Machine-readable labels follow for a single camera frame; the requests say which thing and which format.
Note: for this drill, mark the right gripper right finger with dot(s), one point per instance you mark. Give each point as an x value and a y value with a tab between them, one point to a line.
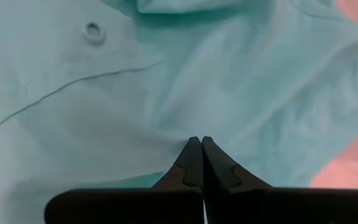
275	207

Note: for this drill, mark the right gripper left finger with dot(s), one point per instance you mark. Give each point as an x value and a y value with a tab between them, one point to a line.
120	207

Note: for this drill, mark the teal garment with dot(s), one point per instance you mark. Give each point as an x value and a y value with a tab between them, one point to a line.
197	77

